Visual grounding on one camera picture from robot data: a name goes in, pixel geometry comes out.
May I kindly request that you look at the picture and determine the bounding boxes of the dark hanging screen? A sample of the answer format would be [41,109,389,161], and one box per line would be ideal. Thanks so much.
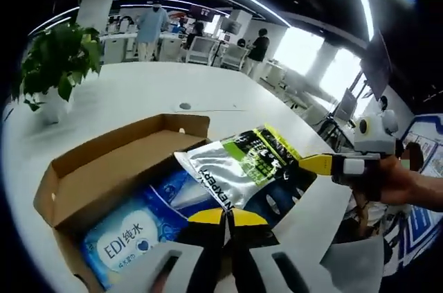
[188,4,218,19]

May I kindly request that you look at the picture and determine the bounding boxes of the silver green soft packet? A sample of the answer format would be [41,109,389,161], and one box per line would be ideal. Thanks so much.
[174,125,304,211]

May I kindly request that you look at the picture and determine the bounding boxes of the brown cardboard shoe box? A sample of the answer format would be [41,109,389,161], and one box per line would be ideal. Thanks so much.
[33,114,243,293]

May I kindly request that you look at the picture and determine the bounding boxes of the person's right hand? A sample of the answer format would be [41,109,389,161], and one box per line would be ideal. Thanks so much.
[347,156,422,208]

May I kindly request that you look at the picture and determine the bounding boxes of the green plant in white pot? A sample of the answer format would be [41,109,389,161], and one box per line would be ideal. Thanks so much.
[12,22,104,124]

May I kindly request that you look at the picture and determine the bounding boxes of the dark blue packet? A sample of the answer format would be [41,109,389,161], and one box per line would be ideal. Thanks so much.
[242,172,318,229]

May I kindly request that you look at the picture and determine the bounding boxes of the blue white wet wipes pack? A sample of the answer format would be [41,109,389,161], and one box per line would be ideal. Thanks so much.
[80,195,190,290]

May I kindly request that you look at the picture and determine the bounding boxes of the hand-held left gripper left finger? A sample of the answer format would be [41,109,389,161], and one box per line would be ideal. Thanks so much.
[114,207,228,293]

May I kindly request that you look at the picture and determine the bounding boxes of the white square pillar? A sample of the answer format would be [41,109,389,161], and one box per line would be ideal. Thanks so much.
[75,0,117,35]

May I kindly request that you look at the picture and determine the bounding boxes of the large dark wall screen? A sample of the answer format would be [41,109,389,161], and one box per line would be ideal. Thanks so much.
[359,29,394,100]

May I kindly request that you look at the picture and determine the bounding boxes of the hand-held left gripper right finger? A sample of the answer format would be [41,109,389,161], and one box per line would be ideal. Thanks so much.
[227,208,333,293]

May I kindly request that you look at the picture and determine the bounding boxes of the white office chair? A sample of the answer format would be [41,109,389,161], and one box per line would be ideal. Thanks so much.
[186,35,218,66]
[220,44,249,71]

